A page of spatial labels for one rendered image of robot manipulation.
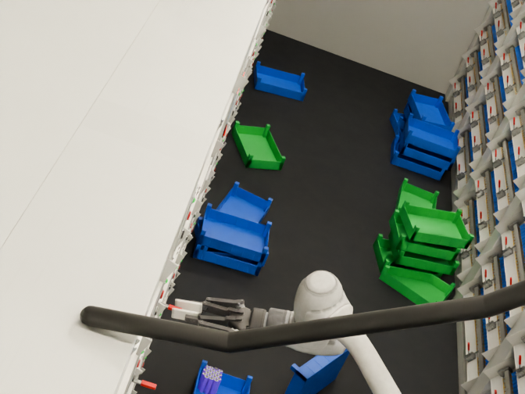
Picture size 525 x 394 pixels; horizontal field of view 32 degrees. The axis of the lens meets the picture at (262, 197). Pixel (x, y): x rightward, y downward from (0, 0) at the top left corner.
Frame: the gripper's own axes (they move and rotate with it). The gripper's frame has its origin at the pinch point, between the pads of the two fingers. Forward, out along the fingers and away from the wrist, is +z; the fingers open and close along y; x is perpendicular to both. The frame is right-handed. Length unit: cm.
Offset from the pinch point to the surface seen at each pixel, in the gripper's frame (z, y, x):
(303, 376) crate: -33, 68, -85
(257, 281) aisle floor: -7, 134, -100
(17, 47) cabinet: 25, -37, 86
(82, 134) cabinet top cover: 9, -54, 83
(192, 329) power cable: -17, -91, 82
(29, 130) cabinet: 16, -58, 84
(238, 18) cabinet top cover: -6, 4, 80
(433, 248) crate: -83, 172, -95
